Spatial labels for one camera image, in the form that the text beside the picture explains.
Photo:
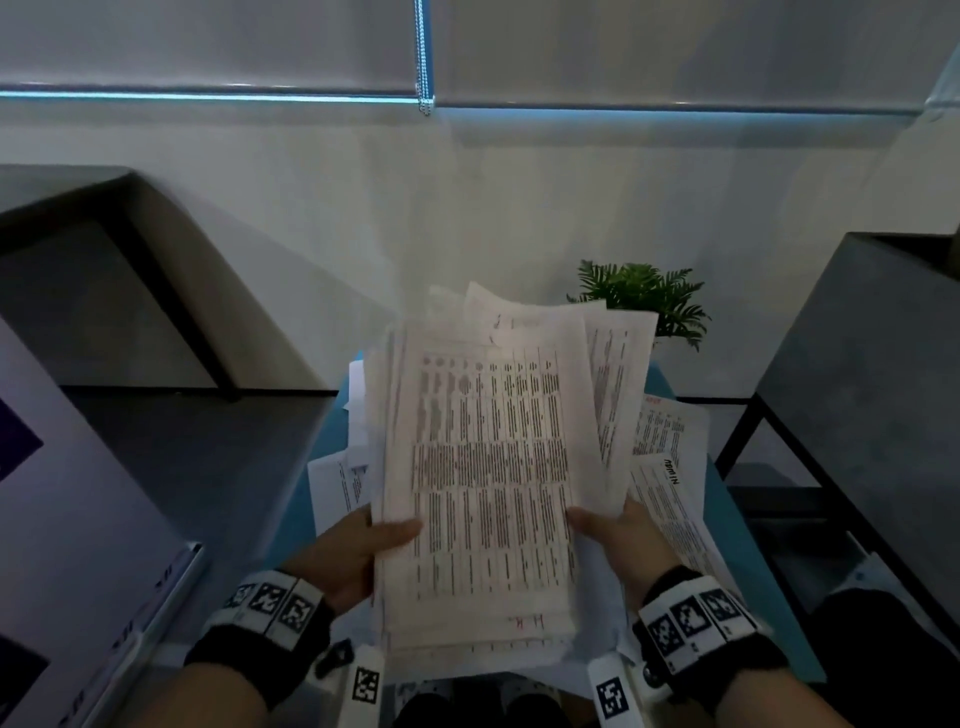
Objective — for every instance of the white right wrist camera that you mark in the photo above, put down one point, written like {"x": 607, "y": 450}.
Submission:
{"x": 611, "y": 697}

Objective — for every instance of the black wristband marker tags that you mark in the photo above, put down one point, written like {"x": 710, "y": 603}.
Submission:
{"x": 697, "y": 611}
{"x": 270, "y": 600}

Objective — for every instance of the black left wristband marker tags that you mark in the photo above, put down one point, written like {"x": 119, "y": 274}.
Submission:
{"x": 270, "y": 600}

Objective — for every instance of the stack of collected papers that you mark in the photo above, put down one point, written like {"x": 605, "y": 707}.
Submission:
{"x": 487, "y": 465}

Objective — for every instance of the printed papers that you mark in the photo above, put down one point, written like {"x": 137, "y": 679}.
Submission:
{"x": 675, "y": 442}

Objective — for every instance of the person's right forearm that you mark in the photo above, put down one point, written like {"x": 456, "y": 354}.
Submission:
{"x": 780, "y": 705}

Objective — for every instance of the person's left hand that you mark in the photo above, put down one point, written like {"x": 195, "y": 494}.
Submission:
{"x": 345, "y": 562}

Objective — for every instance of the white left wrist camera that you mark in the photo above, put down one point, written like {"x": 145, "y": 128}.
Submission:
{"x": 366, "y": 684}

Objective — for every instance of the black right wristband marker tags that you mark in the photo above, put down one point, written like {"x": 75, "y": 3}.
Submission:
{"x": 697, "y": 611}

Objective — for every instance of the green potted fern plant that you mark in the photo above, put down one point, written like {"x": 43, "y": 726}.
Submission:
{"x": 645, "y": 289}

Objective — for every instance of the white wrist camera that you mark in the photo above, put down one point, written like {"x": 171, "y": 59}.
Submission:
{"x": 611, "y": 697}
{"x": 366, "y": 684}

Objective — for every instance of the dark grey black-framed desk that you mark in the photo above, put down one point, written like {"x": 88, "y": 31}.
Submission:
{"x": 52, "y": 187}

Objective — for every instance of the person's black trouser leg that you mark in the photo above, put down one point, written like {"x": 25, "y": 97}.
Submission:
{"x": 892, "y": 660}

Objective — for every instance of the person's right hand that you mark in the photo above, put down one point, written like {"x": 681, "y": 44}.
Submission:
{"x": 637, "y": 547}

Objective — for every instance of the white perforated shoe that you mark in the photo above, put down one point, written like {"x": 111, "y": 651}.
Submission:
{"x": 427, "y": 709}
{"x": 536, "y": 712}

